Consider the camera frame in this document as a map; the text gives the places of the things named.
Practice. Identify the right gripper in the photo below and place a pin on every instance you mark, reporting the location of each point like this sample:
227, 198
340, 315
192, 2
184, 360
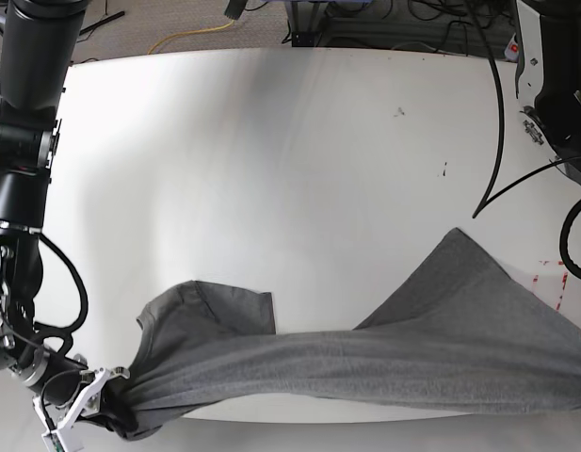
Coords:
67, 392

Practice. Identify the grey T-shirt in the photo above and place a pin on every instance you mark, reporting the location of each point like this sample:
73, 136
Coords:
458, 335

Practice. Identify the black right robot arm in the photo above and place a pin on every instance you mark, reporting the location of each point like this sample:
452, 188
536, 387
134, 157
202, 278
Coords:
38, 42

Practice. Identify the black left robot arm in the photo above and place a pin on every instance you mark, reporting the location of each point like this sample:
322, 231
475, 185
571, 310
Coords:
548, 78

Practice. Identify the black tripod on floor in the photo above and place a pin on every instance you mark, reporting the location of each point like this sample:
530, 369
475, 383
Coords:
107, 19

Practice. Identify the red tape rectangle marking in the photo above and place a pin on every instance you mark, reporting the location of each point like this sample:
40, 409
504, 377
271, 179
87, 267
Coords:
549, 282

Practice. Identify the white power strip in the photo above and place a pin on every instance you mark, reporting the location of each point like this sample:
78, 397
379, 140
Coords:
512, 49

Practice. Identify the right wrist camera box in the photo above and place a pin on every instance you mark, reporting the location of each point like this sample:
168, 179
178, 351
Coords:
62, 440

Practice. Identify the black metal frame base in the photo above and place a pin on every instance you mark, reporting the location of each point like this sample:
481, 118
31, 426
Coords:
381, 25

